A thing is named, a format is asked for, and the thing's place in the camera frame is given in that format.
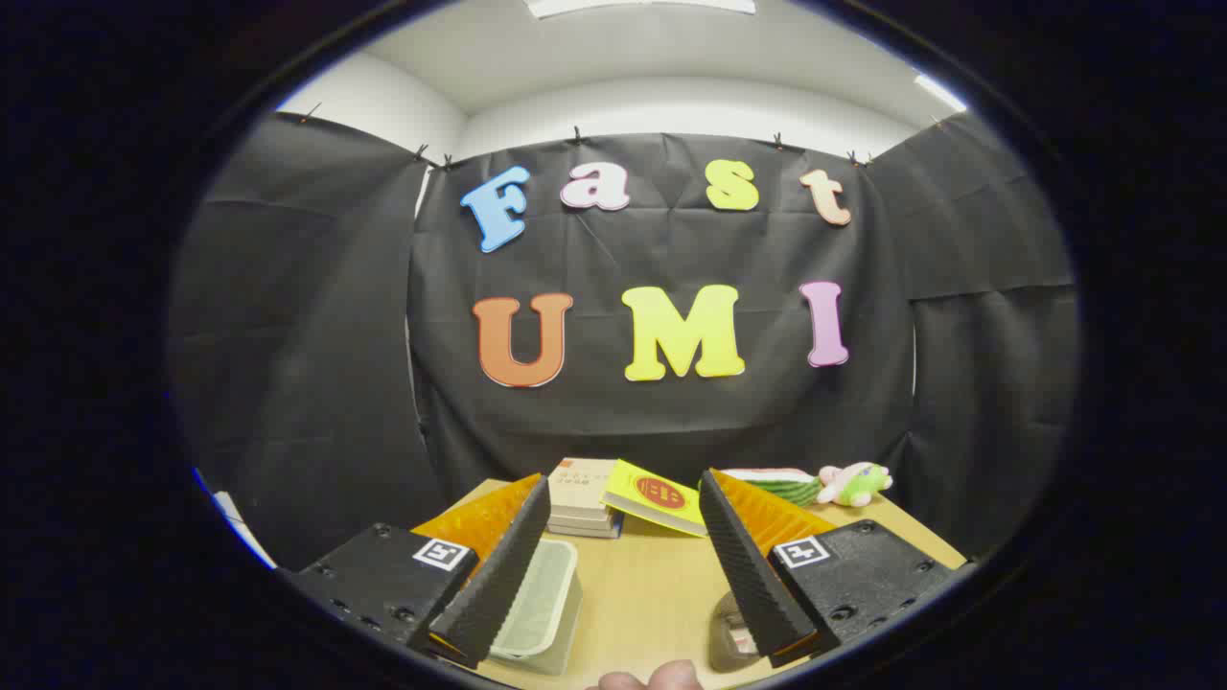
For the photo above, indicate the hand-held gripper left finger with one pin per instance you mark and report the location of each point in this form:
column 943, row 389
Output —
column 498, row 585

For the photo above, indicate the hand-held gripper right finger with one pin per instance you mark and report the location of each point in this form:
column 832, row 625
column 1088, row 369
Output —
column 752, row 585

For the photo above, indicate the white fabric storage box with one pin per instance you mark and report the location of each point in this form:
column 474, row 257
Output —
column 542, row 604

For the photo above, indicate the brown fuzzy shoe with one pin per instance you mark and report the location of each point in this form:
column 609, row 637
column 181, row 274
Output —
column 730, row 637

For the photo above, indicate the white-edged thin book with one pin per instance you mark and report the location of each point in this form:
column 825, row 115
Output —
column 575, row 518

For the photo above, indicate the watermelon slice plush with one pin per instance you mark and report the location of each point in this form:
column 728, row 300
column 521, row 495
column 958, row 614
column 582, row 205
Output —
column 786, row 484

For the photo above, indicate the blue cover book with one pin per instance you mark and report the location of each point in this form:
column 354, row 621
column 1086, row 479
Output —
column 590, row 530

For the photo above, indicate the beige cover book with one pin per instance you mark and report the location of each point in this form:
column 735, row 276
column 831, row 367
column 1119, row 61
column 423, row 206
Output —
column 580, row 484

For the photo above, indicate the yellow book with red label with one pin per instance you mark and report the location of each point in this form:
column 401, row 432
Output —
column 657, row 494

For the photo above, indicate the pink and green plush toy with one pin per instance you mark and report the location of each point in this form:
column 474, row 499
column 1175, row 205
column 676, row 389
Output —
column 853, row 484

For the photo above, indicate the long ceiling light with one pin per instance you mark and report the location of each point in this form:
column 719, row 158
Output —
column 640, row 6

